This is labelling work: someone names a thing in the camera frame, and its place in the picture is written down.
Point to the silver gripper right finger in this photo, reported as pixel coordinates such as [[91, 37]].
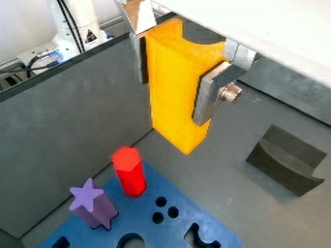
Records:
[[216, 86]]

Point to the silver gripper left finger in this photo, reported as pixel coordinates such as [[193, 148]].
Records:
[[137, 15]]

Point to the yellow arch object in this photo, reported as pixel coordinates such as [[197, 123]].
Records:
[[176, 62]]

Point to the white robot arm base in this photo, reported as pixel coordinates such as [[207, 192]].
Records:
[[79, 32]]

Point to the blue shape sorting board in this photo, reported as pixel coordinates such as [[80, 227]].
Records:
[[163, 218]]

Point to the red hexagon peg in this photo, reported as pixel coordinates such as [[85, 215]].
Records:
[[129, 170]]

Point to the purple star peg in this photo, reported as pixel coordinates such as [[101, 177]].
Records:
[[92, 205]]

